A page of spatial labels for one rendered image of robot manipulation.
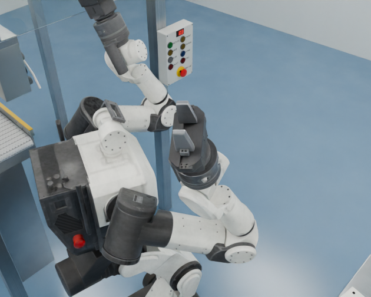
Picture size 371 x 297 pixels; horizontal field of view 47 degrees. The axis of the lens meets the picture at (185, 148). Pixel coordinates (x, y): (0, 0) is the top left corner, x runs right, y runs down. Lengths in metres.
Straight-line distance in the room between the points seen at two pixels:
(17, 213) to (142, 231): 1.28
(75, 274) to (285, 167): 1.98
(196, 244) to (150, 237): 0.12
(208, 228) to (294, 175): 1.99
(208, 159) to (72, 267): 0.74
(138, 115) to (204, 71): 2.62
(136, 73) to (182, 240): 0.60
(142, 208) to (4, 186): 1.19
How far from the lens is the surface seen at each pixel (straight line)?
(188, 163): 0.72
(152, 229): 1.02
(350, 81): 4.14
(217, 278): 2.44
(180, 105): 0.71
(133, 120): 1.41
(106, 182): 1.09
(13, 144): 1.85
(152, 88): 1.43
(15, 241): 2.34
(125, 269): 1.42
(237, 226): 1.03
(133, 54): 1.32
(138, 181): 1.10
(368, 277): 1.48
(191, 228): 1.05
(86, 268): 1.38
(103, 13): 1.29
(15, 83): 1.70
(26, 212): 2.25
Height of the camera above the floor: 2.06
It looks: 41 degrees down
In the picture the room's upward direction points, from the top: straight up
